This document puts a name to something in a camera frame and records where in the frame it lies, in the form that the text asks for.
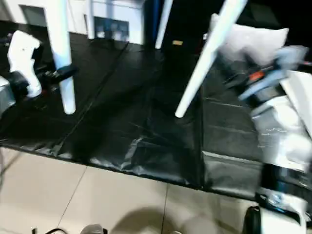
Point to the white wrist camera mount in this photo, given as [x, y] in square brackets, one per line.
[22, 53]
[290, 58]

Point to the dark left robot foot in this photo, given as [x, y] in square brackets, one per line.
[93, 230]

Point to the white glass-door cabinet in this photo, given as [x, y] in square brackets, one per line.
[78, 14]

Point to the grey pillow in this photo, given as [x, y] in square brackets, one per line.
[256, 44]

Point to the white plastic table leg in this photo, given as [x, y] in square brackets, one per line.
[207, 56]
[62, 36]
[163, 24]
[90, 19]

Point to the black table mat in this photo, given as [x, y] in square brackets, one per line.
[146, 122]

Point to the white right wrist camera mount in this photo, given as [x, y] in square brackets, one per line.
[290, 58]

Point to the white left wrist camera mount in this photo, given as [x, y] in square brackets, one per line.
[22, 53]

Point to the small brown tag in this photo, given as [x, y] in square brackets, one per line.
[177, 43]

